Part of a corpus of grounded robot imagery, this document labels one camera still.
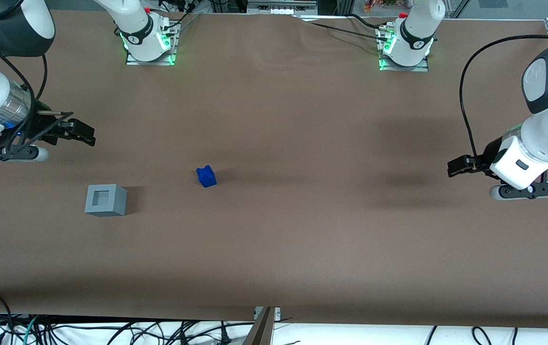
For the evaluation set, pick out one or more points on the aluminium profile bar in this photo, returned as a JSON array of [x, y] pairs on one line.
[[259, 330]]

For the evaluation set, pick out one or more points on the aluminium frame rail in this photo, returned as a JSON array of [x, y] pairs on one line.
[[281, 7]]

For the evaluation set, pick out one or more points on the gray square base block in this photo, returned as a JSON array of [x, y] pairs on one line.
[[105, 200]]

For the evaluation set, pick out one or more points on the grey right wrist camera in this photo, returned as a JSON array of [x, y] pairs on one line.
[[15, 153]]

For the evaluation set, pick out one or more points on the blue plastic part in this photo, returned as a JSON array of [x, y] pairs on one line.
[[207, 176]]

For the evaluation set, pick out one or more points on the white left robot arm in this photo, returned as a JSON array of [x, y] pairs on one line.
[[547, 129]]

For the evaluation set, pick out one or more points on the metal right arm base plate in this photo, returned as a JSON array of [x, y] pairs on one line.
[[132, 60]]

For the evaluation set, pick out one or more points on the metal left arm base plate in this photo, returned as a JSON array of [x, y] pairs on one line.
[[417, 68]]

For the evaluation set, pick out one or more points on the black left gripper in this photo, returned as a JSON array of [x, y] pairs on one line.
[[493, 151]]

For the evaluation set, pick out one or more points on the metal table edge bracket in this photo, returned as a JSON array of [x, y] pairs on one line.
[[276, 312]]

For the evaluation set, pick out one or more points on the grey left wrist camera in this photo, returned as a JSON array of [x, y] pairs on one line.
[[523, 190]]

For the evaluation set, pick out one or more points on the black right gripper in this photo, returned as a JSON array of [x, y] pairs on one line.
[[44, 129]]

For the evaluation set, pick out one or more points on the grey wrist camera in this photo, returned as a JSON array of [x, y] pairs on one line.
[[523, 190], [15, 153]]

